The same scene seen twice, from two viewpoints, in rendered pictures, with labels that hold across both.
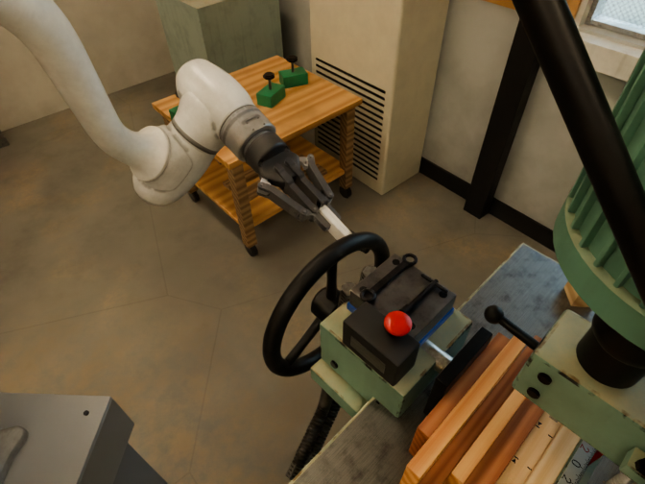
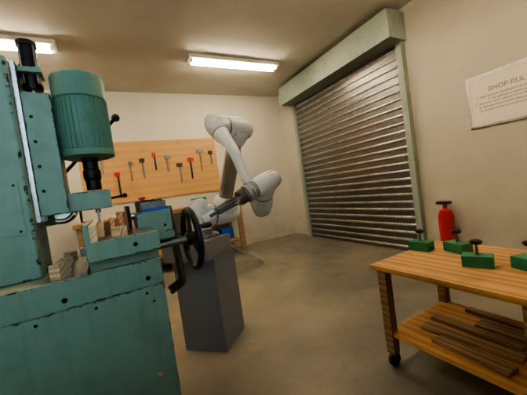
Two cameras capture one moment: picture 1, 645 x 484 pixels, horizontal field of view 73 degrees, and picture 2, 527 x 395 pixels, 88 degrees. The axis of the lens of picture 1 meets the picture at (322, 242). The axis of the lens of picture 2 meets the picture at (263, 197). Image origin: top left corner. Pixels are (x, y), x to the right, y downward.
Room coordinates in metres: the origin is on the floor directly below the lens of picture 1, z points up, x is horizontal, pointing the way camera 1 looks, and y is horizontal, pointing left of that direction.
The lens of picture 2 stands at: (1.04, -1.14, 0.99)
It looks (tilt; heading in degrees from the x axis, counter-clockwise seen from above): 2 degrees down; 103
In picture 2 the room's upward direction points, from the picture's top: 8 degrees counter-clockwise
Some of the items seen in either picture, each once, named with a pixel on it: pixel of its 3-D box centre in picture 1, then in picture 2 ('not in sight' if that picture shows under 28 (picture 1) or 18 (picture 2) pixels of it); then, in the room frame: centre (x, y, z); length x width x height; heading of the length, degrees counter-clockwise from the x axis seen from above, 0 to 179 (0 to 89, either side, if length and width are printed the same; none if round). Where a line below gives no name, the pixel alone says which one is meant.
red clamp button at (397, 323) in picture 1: (397, 323); not in sight; (0.26, -0.08, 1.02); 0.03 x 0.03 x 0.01
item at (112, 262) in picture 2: not in sight; (122, 250); (0.22, -0.20, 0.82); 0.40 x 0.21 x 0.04; 133
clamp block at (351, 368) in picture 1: (393, 340); (152, 221); (0.30, -0.09, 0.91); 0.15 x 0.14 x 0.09; 133
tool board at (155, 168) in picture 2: not in sight; (156, 168); (-1.46, 2.69, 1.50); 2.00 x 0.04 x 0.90; 40
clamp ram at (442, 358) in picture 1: (435, 357); (136, 215); (0.25, -0.13, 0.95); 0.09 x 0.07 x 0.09; 133
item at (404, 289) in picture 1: (394, 310); (150, 204); (0.30, -0.08, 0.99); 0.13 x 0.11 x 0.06; 133
